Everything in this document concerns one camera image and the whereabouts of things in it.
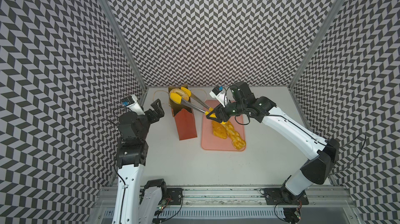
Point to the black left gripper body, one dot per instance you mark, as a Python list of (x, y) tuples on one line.
[(151, 117)]

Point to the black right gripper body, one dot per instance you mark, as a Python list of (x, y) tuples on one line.
[(232, 108)]

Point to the yellow metal tongs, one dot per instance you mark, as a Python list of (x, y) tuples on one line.
[(195, 103)]

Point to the red paper bag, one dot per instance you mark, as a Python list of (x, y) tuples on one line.
[(183, 115)]

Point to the sugared ring donut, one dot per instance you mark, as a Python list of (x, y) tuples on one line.
[(177, 95)]

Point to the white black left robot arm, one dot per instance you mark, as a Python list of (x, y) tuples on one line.
[(135, 205)]

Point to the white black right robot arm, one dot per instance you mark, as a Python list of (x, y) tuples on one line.
[(322, 154)]

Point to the twisted braided bread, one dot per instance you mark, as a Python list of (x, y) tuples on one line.
[(237, 142)]

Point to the orange glazed pastry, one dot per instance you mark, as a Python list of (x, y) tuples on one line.
[(219, 130)]

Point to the pink plastic tray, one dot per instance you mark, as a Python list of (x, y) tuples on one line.
[(213, 143)]

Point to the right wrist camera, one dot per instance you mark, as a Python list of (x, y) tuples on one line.
[(220, 94)]

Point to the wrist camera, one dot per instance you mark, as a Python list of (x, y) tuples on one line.
[(132, 103), (220, 94)]

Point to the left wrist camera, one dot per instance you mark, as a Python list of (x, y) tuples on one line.
[(132, 103)]

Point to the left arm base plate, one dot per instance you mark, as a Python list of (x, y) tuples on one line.
[(168, 196)]

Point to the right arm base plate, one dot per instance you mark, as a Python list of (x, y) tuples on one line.
[(282, 196)]

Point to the aluminium front rail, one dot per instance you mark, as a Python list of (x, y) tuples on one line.
[(320, 204)]

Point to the aluminium corner post left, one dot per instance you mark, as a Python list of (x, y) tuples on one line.
[(121, 40)]

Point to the aluminium corner post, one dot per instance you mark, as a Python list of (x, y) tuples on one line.
[(327, 22), (121, 40)]

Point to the aluminium corner post right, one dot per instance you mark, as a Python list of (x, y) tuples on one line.
[(327, 22)]

